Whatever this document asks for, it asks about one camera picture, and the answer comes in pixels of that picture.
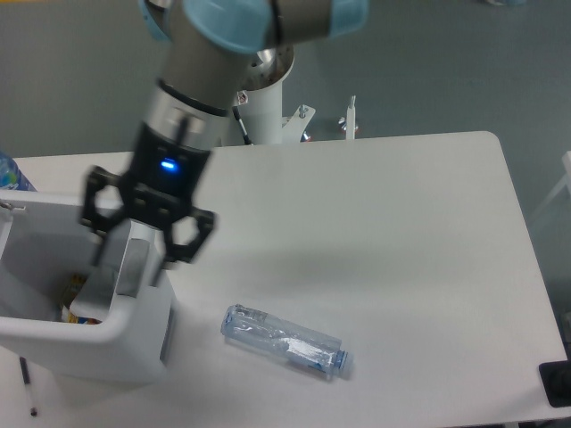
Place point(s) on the crushed clear plastic bottle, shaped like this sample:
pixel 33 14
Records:
pixel 286 342

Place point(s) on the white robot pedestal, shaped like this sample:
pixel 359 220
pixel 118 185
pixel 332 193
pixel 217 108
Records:
pixel 257 115

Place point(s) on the white paper wrapper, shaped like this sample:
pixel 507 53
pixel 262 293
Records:
pixel 95 297

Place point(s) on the white trash can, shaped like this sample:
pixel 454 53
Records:
pixel 46 257

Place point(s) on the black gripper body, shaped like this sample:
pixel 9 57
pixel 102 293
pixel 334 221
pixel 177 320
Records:
pixel 161 178

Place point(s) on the white chair frame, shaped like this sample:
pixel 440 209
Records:
pixel 562 186

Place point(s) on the black pen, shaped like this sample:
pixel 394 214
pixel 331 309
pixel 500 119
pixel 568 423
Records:
pixel 33 411

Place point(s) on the black clamp device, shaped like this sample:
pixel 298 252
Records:
pixel 556 382

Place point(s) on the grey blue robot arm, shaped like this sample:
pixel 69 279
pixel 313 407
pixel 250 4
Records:
pixel 212 44

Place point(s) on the blue water bottle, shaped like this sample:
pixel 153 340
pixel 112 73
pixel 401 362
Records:
pixel 11 176

